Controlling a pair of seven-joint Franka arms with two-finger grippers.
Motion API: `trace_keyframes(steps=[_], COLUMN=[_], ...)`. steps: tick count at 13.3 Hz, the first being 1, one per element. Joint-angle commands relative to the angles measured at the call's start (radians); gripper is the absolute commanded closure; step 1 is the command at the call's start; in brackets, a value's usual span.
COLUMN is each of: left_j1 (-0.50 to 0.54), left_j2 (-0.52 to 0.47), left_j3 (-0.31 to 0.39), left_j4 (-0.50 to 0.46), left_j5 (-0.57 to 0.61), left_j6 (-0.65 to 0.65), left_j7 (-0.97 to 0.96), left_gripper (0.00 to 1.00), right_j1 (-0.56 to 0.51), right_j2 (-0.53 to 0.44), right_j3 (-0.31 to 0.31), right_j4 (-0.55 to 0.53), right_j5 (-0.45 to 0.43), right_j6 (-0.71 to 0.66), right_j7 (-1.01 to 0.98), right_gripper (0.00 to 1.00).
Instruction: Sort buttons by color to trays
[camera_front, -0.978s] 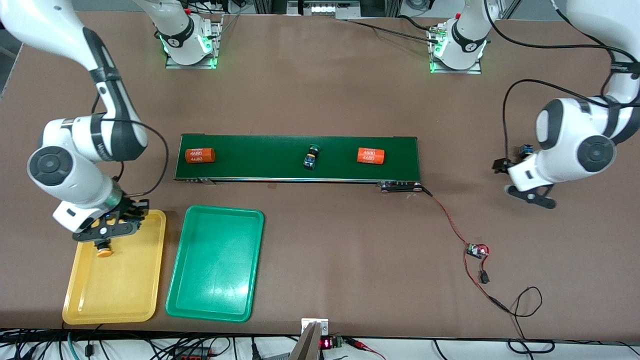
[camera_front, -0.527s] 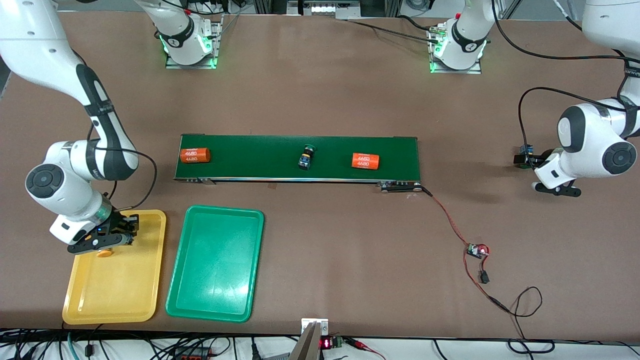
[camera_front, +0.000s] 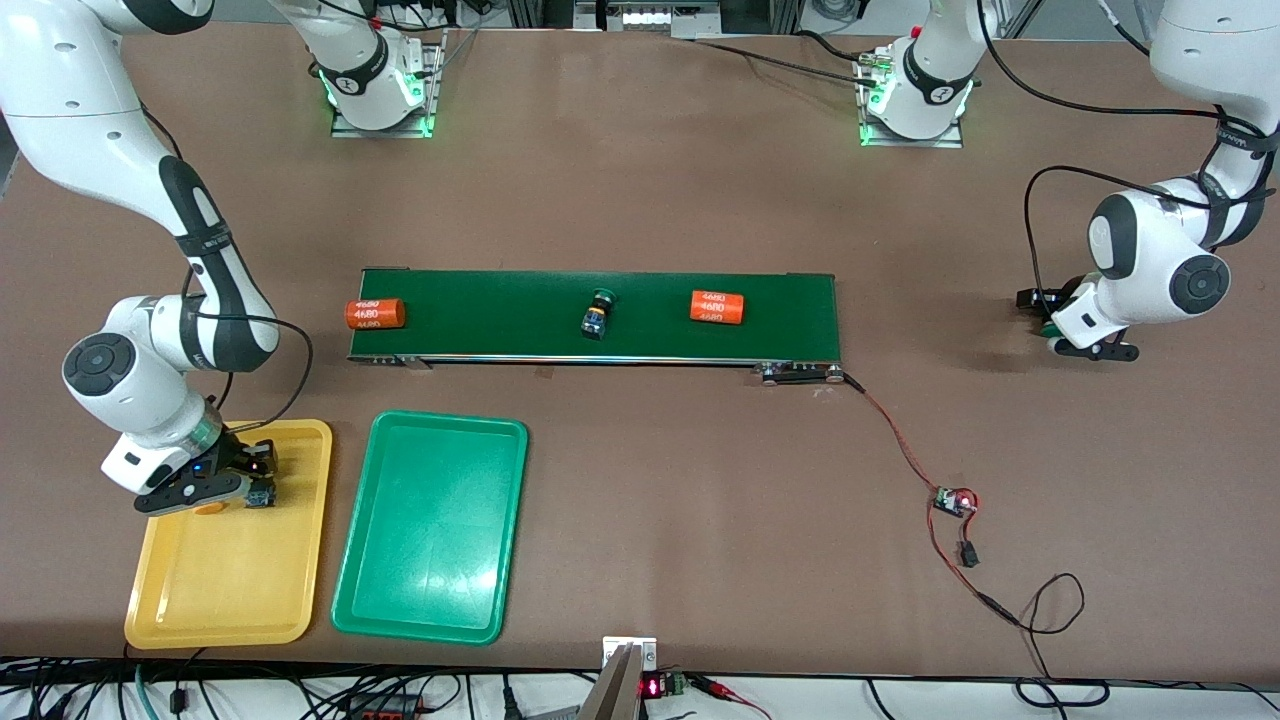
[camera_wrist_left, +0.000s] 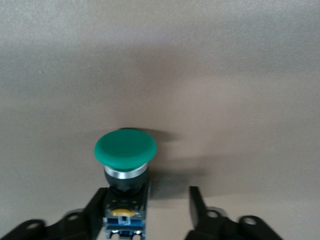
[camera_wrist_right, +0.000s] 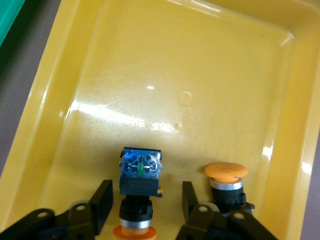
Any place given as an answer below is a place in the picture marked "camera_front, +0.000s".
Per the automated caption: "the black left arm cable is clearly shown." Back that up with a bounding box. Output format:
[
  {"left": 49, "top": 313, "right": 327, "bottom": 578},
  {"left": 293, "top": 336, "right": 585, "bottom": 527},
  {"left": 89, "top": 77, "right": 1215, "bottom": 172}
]
[{"left": 975, "top": 0, "right": 1280, "bottom": 306}]

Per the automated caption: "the orange cylinder 4680 print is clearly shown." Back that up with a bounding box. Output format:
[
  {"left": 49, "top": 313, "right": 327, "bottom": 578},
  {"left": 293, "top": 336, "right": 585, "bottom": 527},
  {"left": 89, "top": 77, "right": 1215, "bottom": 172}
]
[
  {"left": 345, "top": 298, "right": 406, "bottom": 331},
  {"left": 690, "top": 290, "right": 748, "bottom": 326}
]

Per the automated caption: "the green conveyor belt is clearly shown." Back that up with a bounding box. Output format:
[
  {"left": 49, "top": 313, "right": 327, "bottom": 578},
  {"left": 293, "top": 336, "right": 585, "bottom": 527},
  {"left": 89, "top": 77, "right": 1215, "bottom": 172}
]
[{"left": 347, "top": 267, "right": 863, "bottom": 389}]

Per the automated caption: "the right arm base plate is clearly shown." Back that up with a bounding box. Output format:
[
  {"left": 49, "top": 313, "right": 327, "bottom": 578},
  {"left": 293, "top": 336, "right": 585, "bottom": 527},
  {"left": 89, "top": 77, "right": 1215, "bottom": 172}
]
[{"left": 328, "top": 28, "right": 448, "bottom": 140}]

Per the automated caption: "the black cable on table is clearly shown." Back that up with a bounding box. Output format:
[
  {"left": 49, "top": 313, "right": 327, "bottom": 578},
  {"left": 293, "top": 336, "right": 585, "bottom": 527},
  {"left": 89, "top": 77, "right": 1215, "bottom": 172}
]
[{"left": 690, "top": 30, "right": 881, "bottom": 89}]

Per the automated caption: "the aluminium frame rack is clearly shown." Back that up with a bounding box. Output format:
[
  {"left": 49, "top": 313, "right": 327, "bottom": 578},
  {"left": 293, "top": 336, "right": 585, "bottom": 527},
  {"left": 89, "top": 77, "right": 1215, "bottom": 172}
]
[{"left": 505, "top": 0, "right": 803, "bottom": 41}]

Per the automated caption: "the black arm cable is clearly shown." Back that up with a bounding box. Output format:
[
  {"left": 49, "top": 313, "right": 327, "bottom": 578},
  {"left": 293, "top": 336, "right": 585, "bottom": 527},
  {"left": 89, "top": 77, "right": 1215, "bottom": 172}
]
[
  {"left": 975, "top": 0, "right": 1280, "bottom": 306},
  {"left": 140, "top": 105, "right": 315, "bottom": 433}
]

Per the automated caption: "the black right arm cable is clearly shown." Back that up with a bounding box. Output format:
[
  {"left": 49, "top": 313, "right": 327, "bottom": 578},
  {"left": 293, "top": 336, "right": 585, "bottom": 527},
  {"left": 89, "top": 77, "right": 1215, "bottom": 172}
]
[{"left": 140, "top": 105, "right": 315, "bottom": 433}]

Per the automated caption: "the red conveyor power cable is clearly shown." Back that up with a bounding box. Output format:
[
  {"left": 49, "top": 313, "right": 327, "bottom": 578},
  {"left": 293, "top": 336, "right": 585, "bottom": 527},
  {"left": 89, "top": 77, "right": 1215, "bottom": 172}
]
[{"left": 845, "top": 372, "right": 993, "bottom": 607}]

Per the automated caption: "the yellow plastic tray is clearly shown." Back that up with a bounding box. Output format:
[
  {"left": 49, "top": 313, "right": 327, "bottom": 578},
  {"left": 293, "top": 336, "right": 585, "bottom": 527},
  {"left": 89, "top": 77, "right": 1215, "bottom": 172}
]
[{"left": 124, "top": 419, "right": 333, "bottom": 651}]

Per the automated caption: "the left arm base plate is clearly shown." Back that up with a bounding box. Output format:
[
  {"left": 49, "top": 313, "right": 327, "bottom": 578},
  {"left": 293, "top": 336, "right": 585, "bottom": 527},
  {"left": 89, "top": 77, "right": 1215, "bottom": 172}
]
[{"left": 853, "top": 48, "right": 967, "bottom": 150}]

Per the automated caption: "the thin black looped cable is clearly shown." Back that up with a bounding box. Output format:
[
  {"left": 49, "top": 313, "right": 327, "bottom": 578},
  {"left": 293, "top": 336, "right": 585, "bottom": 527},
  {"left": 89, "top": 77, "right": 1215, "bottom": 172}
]
[{"left": 978, "top": 572, "right": 1111, "bottom": 707}]

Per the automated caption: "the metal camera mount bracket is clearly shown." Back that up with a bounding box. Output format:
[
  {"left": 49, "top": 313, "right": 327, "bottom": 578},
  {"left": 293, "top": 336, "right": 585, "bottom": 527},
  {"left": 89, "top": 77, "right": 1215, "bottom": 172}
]
[{"left": 578, "top": 636, "right": 659, "bottom": 720}]

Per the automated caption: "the orange socket power strip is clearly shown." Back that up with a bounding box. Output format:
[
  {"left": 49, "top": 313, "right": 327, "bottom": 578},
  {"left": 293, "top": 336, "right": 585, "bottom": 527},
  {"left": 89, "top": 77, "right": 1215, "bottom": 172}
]
[{"left": 345, "top": 695, "right": 426, "bottom": 720}]

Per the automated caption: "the red clip lead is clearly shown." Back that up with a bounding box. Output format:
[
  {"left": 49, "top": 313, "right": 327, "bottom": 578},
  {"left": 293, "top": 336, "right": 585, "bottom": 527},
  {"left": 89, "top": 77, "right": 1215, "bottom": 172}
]
[{"left": 690, "top": 676, "right": 773, "bottom": 720}]

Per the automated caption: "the green plastic tray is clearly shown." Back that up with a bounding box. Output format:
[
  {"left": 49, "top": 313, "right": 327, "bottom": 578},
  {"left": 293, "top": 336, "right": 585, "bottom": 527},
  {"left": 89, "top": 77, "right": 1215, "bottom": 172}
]
[{"left": 330, "top": 409, "right": 529, "bottom": 646}]

